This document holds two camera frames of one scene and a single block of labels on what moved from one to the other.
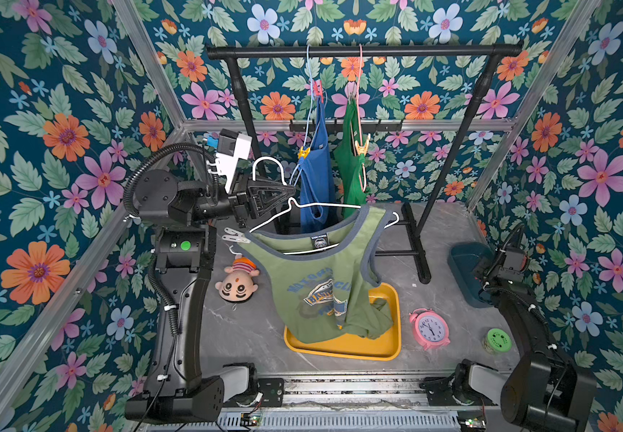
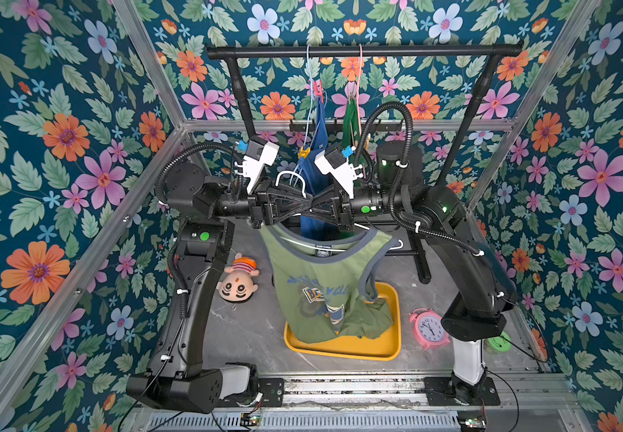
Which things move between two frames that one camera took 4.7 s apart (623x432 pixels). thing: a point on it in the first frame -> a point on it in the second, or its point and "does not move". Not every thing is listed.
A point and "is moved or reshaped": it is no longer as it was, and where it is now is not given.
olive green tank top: (321, 274) is moved or reshaped
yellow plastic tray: (386, 346) does not move
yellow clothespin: (303, 153) does not move
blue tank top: (317, 185) does not move
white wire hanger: (293, 202) is moved or reshaped
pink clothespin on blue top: (318, 89) does not move
